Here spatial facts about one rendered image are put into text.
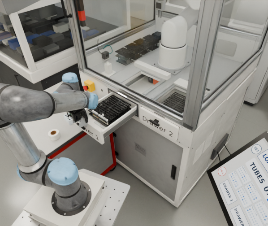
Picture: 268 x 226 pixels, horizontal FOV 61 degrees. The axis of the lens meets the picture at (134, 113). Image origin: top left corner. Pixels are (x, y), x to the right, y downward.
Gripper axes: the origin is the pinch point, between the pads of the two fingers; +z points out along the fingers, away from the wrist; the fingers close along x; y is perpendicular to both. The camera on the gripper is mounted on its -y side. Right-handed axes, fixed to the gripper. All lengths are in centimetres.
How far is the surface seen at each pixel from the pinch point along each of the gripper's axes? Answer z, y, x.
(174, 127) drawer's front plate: -2, -31, 44
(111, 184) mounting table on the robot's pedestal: 14.5, 12.1, 34.7
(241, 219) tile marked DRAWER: -10, 0, 94
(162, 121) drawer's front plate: -1.5, -31.4, 35.6
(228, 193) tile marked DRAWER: -10, -7, 86
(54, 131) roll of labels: 10.7, 10.9, -19.6
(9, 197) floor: 91, 52, -63
